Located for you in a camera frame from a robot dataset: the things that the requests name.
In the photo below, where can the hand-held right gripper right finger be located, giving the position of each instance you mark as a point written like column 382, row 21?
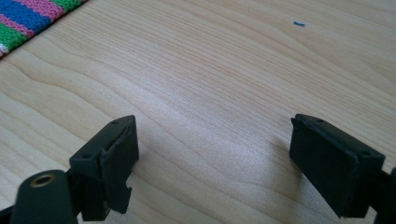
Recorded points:
column 333, row 168

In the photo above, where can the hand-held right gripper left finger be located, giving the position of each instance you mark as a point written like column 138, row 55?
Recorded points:
column 107, row 161

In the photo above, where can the small blue thread scrap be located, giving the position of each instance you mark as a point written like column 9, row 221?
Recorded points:
column 299, row 24

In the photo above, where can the striped knitted cloth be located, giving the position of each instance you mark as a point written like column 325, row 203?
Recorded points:
column 28, row 18

